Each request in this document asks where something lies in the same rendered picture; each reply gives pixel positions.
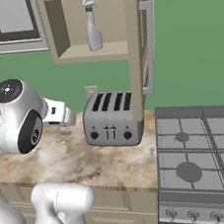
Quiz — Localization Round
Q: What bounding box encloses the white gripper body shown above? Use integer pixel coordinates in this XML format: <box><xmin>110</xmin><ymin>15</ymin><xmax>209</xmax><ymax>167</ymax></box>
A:
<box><xmin>61</xmin><ymin>105</ymin><xmax>78</xmax><ymax>128</ymax></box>

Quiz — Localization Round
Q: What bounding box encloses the beige cabinet door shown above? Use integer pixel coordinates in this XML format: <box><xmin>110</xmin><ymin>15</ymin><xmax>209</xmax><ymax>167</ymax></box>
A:
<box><xmin>118</xmin><ymin>0</ymin><xmax>175</xmax><ymax>146</ymax></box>

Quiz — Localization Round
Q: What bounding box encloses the grey spray bottle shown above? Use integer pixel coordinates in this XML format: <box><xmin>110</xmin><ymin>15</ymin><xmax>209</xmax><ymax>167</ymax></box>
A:
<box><xmin>81</xmin><ymin>0</ymin><xmax>106</xmax><ymax>53</ymax></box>

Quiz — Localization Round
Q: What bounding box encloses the beige base cabinet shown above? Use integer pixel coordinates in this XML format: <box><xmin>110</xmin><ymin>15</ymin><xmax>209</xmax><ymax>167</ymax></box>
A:
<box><xmin>0</xmin><ymin>163</ymin><xmax>163</xmax><ymax>224</ymax></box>

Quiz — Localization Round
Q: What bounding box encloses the grey four-slot toaster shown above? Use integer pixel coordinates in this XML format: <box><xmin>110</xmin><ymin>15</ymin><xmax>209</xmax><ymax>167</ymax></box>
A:
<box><xmin>79</xmin><ymin>87</ymin><xmax>148</xmax><ymax>153</ymax></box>

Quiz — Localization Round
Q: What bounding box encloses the grey framed window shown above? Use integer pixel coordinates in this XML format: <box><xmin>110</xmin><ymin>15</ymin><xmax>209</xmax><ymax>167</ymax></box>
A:
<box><xmin>0</xmin><ymin>0</ymin><xmax>50</xmax><ymax>57</ymax></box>

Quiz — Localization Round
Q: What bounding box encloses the grey gas hob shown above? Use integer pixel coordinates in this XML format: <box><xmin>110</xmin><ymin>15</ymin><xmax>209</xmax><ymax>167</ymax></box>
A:
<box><xmin>143</xmin><ymin>99</ymin><xmax>224</xmax><ymax>224</ymax></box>

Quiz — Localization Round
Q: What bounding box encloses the grey hob knob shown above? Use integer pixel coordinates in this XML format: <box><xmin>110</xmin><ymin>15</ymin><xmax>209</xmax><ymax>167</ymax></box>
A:
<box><xmin>164</xmin><ymin>207</ymin><xmax>180</xmax><ymax>221</ymax></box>
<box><xmin>186</xmin><ymin>207</ymin><xmax>201</xmax><ymax>222</ymax></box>
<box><xmin>210</xmin><ymin>210</ymin><xmax>224</xmax><ymax>224</ymax></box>

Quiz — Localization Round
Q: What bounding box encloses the white wall outlet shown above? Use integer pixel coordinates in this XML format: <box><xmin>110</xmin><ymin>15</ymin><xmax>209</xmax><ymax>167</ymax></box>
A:
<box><xmin>83</xmin><ymin>84</ymin><xmax>100</xmax><ymax>103</ymax></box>

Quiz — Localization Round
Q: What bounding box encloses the beige wall cabinet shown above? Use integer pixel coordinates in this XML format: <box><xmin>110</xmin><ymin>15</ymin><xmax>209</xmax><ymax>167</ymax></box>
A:
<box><xmin>36</xmin><ymin>0</ymin><xmax>145</xmax><ymax>70</ymax></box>

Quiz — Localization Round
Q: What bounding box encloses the grey cabinet door handle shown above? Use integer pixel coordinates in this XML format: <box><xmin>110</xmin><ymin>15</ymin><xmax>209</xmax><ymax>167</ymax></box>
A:
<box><xmin>131</xmin><ymin>0</ymin><xmax>165</xmax><ymax>96</ymax></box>

